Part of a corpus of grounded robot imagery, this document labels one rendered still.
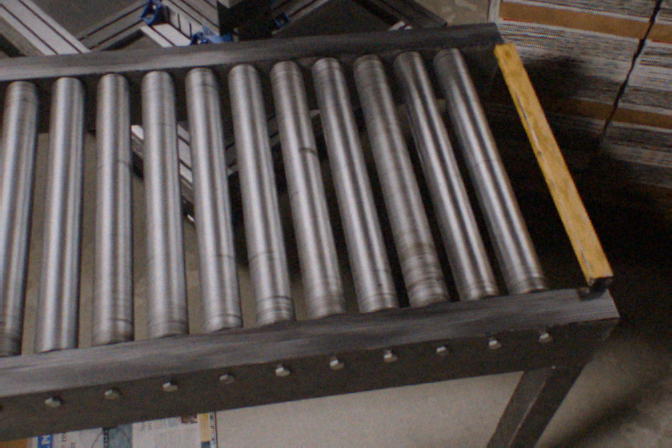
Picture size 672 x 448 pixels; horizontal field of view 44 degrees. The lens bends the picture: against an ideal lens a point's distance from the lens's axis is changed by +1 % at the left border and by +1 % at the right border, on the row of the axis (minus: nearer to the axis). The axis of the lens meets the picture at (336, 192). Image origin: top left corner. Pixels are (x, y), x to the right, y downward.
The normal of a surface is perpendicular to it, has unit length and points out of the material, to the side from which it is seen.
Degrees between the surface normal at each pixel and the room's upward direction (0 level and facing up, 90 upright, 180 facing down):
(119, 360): 0
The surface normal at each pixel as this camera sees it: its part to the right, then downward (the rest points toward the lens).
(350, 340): 0.04, -0.61
